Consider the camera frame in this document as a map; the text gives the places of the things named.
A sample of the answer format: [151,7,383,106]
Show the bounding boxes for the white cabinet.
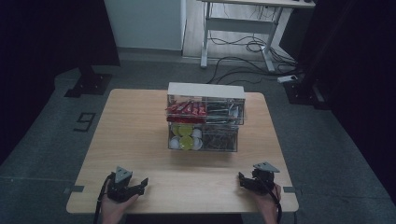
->
[103,0,188,52]

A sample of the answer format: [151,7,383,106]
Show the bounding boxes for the person's right hand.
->
[252,183,283,217]

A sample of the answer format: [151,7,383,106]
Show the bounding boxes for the black stand base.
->
[64,64,113,99]
[282,76,332,110]

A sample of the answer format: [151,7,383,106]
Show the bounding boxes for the pile of dark sachets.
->
[205,102,243,124]

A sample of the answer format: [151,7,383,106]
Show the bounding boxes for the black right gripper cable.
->
[261,177,284,224]

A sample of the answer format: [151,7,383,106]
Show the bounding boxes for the white metal desk frame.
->
[197,0,317,74]

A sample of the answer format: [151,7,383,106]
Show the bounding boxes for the white power strip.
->
[276,75,299,84]

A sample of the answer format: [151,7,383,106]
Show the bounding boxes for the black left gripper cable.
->
[92,173,116,224]

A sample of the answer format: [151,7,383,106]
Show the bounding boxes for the clear acrylic drawer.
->
[167,122,240,153]
[165,94,247,126]

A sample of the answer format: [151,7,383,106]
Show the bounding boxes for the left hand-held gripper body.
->
[106,165,140,203]

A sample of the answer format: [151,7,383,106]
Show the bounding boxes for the dark curtain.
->
[279,0,396,206]
[0,0,121,166]

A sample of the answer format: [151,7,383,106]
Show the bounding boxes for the green-lid coffee capsule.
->
[179,135,195,151]

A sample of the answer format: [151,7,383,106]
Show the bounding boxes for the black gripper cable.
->
[261,177,284,224]
[92,173,116,224]

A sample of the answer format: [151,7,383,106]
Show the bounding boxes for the pile of red snack packets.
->
[165,100,208,124]

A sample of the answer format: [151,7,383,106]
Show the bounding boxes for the black floor cables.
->
[205,6,304,86]

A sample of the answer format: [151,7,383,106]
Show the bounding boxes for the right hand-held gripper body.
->
[247,161,280,196]

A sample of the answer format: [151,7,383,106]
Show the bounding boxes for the person's left hand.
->
[101,191,140,219]

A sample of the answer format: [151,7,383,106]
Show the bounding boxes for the pile of coffee capsules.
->
[169,123,204,152]

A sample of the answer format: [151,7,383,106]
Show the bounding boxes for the grey tape strip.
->
[282,185,303,194]
[64,185,85,195]

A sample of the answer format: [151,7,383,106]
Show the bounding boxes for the white-topped clear drawer organizer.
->
[165,81,247,153]

